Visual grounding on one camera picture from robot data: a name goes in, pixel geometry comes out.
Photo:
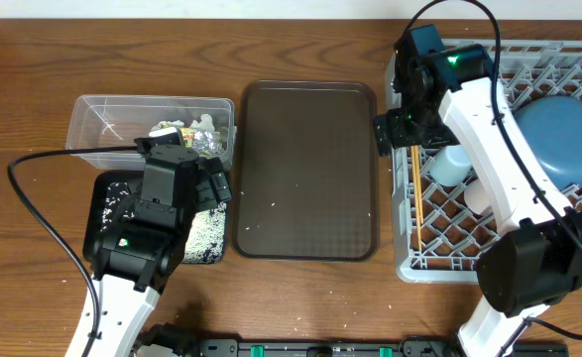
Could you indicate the grey dishwasher rack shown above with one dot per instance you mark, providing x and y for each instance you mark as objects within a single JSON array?
[{"x": 440, "y": 240}]

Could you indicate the dark blue plate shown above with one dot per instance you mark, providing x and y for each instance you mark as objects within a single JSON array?
[{"x": 552, "y": 126}]

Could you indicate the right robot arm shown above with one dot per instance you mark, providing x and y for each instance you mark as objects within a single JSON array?
[{"x": 455, "y": 97}]

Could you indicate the clear plastic bin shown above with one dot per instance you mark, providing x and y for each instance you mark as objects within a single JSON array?
[{"x": 100, "y": 121}]

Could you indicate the black food waste tray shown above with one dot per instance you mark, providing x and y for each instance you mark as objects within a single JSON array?
[{"x": 111, "y": 203}]

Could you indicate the light blue cup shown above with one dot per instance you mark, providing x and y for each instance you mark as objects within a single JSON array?
[{"x": 451, "y": 165}]

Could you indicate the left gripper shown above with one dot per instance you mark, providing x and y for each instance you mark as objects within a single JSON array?
[{"x": 203, "y": 178}]

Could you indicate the brown serving tray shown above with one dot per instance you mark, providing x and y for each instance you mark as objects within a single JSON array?
[{"x": 306, "y": 172}]

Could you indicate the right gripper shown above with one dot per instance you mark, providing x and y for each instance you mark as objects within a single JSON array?
[{"x": 395, "y": 118}]

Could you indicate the yellow green snack wrapper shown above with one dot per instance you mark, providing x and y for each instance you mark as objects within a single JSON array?
[{"x": 206, "y": 143}]

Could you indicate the pink cup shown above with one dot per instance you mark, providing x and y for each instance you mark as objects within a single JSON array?
[{"x": 477, "y": 198}]

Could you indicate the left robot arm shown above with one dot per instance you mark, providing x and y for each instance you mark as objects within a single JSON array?
[{"x": 133, "y": 255}]

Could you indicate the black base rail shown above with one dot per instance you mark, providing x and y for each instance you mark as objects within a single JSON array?
[{"x": 233, "y": 348}]

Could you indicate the wooden chopstick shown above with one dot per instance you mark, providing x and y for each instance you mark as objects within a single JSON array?
[
  {"x": 418, "y": 230},
  {"x": 416, "y": 174}
]

